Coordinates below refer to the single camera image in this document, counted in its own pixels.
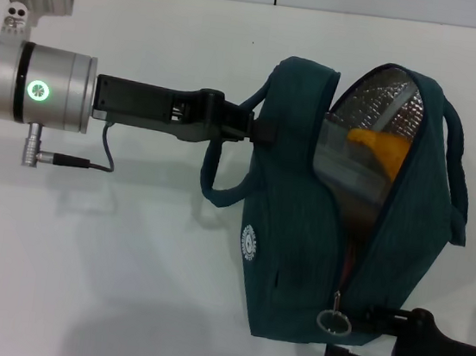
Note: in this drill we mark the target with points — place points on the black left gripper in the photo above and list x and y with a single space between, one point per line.
147 104

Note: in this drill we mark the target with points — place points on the dark teal lunch bag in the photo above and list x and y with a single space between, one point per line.
293 219

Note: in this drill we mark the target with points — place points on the clear lunch box blue rim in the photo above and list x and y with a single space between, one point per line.
352 170

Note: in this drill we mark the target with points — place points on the yellow banana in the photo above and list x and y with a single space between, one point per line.
389 151

